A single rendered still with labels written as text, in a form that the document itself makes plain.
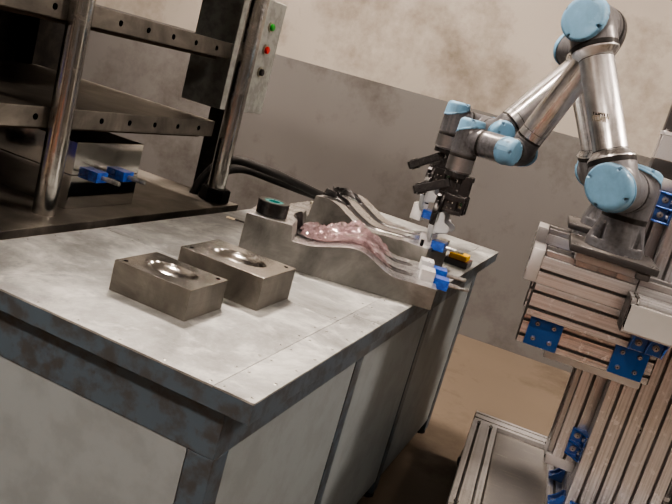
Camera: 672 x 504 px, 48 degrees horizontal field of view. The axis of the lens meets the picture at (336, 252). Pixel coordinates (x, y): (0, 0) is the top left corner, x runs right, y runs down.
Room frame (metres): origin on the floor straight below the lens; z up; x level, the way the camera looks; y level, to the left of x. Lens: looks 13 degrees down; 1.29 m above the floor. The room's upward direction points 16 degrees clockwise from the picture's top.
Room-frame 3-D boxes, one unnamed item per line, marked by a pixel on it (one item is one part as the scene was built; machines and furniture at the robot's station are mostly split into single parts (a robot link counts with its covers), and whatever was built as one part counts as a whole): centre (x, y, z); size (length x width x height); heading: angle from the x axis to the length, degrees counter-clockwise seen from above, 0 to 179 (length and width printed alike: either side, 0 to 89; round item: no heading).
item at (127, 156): (2.07, 0.88, 0.87); 0.50 x 0.27 x 0.17; 71
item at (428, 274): (1.90, -0.29, 0.86); 0.13 x 0.05 x 0.05; 88
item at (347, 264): (1.95, -0.02, 0.86); 0.50 x 0.26 x 0.11; 88
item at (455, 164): (2.18, -0.27, 1.13); 0.08 x 0.08 x 0.05
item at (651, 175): (2.01, -0.70, 1.20); 0.13 x 0.12 x 0.14; 143
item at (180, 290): (1.38, 0.29, 0.83); 0.17 x 0.13 x 0.06; 71
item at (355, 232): (1.96, -0.02, 0.90); 0.26 x 0.18 x 0.08; 88
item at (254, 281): (1.55, 0.19, 0.84); 0.20 x 0.15 x 0.07; 71
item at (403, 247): (2.32, -0.06, 0.87); 0.50 x 0.26 x 0.14; 71
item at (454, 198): (2.18, -0.28, 1.05); 0.09 x 0.08 x 0.12; 71
